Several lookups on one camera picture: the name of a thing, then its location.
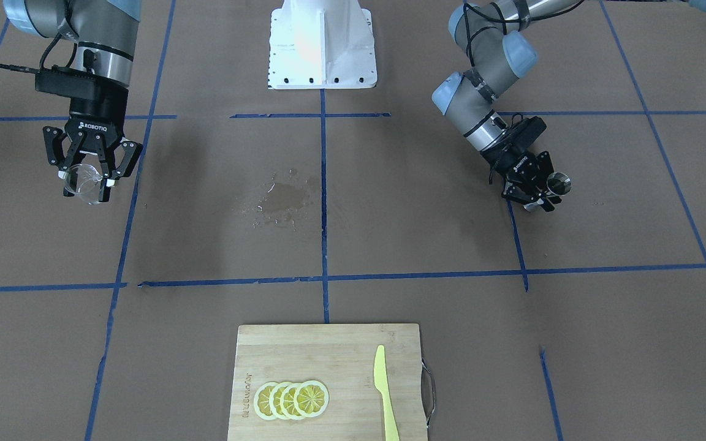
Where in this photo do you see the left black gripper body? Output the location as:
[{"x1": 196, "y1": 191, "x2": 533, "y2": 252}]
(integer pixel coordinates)
[{"x1": 480, "y1": 116, "x2": 546, "y2": 186}]

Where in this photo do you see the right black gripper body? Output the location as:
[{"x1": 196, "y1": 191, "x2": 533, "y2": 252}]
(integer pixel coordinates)
[{"x1": 36, "y1": 72, "x2": 129, "y2": 157}]

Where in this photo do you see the steel cocktail shaker jigger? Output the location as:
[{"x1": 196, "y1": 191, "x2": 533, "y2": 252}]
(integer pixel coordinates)
[{"x1": 523, "y1": 172, "x2": 572, "y2": 213}]

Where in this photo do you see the clear glass measuring cup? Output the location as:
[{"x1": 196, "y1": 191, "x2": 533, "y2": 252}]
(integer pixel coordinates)
[{"x1": 59, "y1": 163, "x2": 103, "y2": 205}]

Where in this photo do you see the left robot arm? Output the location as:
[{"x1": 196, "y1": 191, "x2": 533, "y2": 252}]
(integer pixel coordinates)
[{"x1": 432, "y1": 1, "x2": 580, "y2": 212}]

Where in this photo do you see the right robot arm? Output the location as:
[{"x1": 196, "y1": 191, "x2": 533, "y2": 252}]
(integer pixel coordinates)
[{"x1": 2, "y1": 1, "x2": 143, "y2": 204}]

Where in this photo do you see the yellow plastic knife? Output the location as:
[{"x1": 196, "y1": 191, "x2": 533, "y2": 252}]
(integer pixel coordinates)
[{"x1": 373, "y1": 344, "x2": 400, "y2": 440}]

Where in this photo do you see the bamboo cutting board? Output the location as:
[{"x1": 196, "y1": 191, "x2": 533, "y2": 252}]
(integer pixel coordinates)
[{"x1": 227, "y1": 323, "x2": 428, "y2": 440}]

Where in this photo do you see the lemon slice nearest logo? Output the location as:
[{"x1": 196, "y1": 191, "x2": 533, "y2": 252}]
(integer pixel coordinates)
[{"x1": 254, "y1": 382, "x2": 278, "y2": 421}]

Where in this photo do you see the lemon slice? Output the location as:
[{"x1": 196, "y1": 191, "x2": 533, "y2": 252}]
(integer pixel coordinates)
[
  {"x1": 283, "y1": 383, "x2": 305, "y2": 420},
  {"x1": 267, "y1": 382, "x2": 292, "y2": 420},
  {"x1": 294, "y1": 380, "x2": 330, "y2": 418}
]

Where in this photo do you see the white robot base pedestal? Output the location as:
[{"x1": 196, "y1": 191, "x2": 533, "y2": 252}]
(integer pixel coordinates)
[{"x1": 267, "y1": 1, "x2": 378, "y2": 90}]

